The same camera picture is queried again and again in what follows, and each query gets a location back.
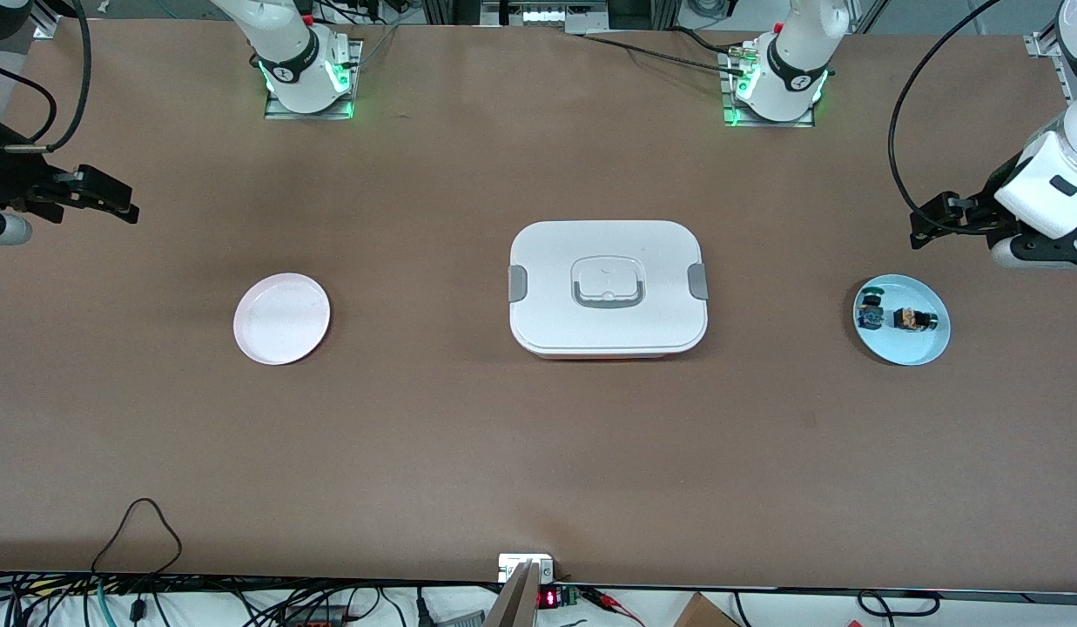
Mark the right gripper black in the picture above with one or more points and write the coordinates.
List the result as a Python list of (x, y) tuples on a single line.
[(7, 178)]

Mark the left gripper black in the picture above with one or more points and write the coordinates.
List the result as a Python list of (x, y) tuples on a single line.
[(982, 212)]

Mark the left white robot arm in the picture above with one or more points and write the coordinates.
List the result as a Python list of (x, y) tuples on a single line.
[(790, 52)]

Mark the light blue round plate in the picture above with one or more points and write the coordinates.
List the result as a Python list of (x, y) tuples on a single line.
[(912, 348)]

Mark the pink round plate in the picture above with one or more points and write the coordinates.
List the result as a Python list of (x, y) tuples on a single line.
[(281, 318)]

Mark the white lunch box grey latches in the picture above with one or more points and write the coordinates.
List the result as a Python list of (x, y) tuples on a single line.
[(608, 326)]

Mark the brown cardboard box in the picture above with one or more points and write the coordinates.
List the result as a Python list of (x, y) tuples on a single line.
[(703, 614)]

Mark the red black clip leads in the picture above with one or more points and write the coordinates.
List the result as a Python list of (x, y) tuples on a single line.
[(608, 601)]

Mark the red digit display module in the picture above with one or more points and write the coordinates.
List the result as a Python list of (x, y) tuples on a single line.
[(548, 598)]

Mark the green push button switch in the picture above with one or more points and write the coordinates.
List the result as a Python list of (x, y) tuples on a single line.
[(871, 309)]

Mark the small aluminium bracket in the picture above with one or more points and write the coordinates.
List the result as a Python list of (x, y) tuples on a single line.
[(43, 30)]

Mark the aluminium extrusion rail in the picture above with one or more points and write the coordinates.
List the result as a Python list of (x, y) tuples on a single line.
[(1047, 61)]

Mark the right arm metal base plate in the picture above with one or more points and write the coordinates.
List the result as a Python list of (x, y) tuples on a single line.
[(356, 52)]

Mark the silver frame with light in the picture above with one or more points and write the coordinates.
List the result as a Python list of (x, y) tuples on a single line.
[(547, 16)]

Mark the small white mount plate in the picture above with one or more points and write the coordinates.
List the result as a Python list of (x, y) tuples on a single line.
[(508, 562)]

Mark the grey angled post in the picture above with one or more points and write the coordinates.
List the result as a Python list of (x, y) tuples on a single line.
[(514, 605)]

